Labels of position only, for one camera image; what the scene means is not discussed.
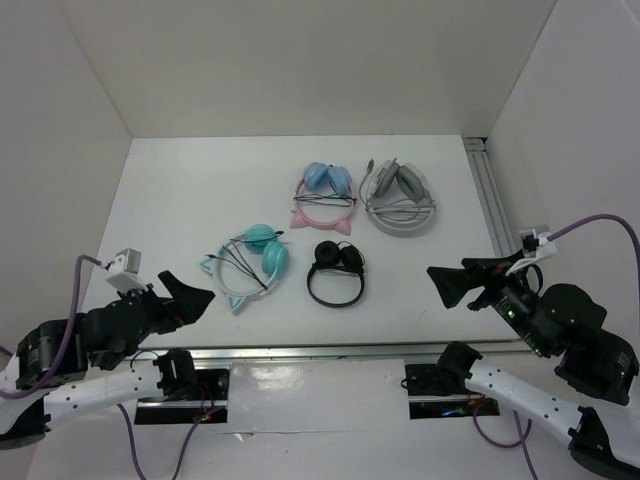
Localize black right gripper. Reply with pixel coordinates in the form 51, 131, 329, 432
422, 246, 549, 354

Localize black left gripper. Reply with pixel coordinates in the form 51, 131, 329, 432
103, 269, 216, 369

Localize black headphone audio cable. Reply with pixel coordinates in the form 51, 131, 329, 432
204, 229, 286, 294

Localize teal cat-ear headphones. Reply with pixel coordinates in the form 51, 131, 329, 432
199, 224, 289, 315

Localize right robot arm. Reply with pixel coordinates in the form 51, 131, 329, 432
427, 252, 639, 479

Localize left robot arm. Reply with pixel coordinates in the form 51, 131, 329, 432
1, 271, 215, 450

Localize small black headphones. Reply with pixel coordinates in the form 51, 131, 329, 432
306, 240, 366, 309

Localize pink blue cat-ear headphones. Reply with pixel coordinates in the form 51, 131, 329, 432
289, 162, 357, 236

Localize grey white headset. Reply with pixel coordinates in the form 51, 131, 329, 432
358, 158, 437, 238

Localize aluminium rail right side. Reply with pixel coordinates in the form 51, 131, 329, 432
462, 137, 517, 257

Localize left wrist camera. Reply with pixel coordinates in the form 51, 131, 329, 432
100, 248, 147, 294

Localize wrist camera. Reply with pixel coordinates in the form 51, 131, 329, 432
100, 248, 147, 294
507, 225, 557, 275

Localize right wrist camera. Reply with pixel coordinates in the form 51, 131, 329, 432
507, 225, 557, 275

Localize aluminium rail front edge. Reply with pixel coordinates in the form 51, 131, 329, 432
134, 341, 531, 361

